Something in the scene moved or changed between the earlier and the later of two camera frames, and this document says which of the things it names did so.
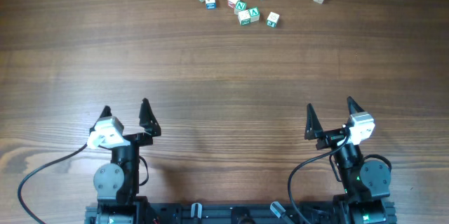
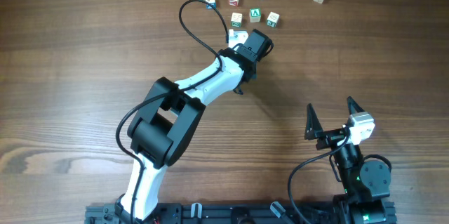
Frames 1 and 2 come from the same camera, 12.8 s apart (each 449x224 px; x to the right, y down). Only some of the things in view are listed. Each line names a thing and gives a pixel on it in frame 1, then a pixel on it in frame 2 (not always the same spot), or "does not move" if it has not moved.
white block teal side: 272,20 does not move
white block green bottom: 244,17 -> 236,20
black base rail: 257,213 does not move
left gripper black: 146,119 -> 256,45
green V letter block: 254,15 does not move
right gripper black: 314,130 does not move
